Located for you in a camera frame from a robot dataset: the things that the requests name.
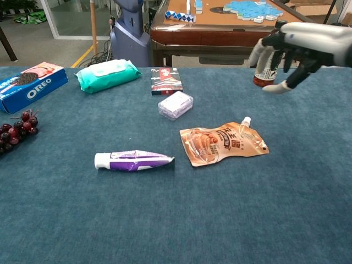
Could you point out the small stack blue tiles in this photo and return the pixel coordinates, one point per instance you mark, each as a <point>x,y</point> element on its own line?
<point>198,6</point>

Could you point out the small white box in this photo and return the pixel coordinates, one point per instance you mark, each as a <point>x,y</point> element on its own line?
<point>176,105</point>

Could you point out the dark chocolate bar packet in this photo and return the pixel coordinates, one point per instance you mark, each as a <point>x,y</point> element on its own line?
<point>166,82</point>

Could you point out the blue white snake puzzle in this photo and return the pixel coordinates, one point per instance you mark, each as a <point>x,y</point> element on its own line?
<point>180,17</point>

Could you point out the blue Oreo cookie box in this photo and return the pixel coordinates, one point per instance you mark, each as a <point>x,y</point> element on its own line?
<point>33,88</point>

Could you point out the small white purple tube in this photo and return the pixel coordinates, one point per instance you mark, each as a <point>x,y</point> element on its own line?
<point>132,162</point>

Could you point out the green wet wipes pack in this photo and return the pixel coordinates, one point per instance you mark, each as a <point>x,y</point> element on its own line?
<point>107,75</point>

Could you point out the blue felt table cover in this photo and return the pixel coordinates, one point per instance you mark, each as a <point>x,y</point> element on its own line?
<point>137,214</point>

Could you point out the cardboard box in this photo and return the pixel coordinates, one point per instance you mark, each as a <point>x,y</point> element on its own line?
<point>310,9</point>

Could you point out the orange spouted sauce pouch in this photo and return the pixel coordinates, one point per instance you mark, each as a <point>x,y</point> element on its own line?
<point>214,145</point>

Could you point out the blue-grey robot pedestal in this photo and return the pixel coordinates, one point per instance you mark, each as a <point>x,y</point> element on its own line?
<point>129,35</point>

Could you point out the blue mahjong tile cluster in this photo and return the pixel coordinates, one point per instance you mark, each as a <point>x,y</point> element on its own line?
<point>250,9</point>

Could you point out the brown tea bottle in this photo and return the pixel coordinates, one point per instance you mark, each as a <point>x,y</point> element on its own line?
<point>264,78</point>

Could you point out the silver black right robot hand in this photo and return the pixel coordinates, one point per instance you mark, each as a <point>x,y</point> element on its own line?
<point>316,41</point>

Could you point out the green cloth heap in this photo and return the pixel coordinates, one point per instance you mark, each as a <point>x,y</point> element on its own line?
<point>31,17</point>

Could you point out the brown wooden mahjong table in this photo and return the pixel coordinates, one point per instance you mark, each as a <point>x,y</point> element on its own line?
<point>214,35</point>

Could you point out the wooden pole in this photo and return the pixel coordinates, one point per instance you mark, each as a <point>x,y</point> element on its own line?
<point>93,27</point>

